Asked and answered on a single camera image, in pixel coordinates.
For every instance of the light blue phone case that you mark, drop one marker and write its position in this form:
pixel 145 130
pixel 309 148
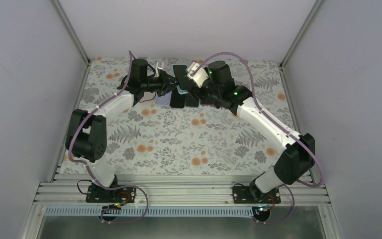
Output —
pixel 181 91

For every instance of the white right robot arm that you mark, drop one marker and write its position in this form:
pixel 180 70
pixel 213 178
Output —
pixel 296 150

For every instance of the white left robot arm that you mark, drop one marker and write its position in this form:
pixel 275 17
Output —
pixel 86 139

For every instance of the aluminium corner frame post left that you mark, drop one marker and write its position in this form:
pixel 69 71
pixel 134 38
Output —
pixel 67 24

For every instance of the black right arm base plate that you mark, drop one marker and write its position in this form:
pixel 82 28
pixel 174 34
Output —
pixel 247 195

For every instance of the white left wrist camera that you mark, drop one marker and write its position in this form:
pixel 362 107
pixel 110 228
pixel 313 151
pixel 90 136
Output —
pixel 159 69

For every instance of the floral patterned table mat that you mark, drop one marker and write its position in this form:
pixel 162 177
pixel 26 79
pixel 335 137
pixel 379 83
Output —
pixel 155 139

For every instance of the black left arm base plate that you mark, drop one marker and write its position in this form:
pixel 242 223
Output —
pixel 96 194

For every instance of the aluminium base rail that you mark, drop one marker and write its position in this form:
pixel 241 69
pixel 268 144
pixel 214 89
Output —
pixel 175 190

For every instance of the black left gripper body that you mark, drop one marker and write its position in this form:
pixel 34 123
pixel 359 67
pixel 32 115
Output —
pixel 160 85

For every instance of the aluminium corner frame post right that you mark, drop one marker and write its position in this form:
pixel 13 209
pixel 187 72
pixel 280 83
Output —
pixel 313 11

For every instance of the black phone case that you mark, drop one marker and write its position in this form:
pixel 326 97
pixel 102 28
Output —
pixel 177 101

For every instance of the aluminium corner frame post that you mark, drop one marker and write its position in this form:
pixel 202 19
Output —
pixel 67 24
pixel 313 11

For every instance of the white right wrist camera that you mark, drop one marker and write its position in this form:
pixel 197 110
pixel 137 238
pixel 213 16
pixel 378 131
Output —
pixel 197 74

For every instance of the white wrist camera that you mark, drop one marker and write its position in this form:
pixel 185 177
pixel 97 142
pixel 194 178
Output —
pixel 159 69
pixel 197 74

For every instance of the slotted grey cable duct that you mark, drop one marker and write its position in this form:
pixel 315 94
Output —
pixel 152 211

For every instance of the dark teal smartphone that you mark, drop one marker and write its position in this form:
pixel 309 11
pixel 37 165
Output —
pixel 191 102

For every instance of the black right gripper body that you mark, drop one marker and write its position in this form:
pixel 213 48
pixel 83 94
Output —
pixel 195 91

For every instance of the lilac phone case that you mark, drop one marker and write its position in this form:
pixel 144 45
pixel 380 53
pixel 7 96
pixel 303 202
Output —
pixel 163 100

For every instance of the black screen blue smartphone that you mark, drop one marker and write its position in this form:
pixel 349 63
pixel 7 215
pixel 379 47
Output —
pixel 181 76

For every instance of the magenta smartphone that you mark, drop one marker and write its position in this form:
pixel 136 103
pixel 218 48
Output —
pixel 207 102

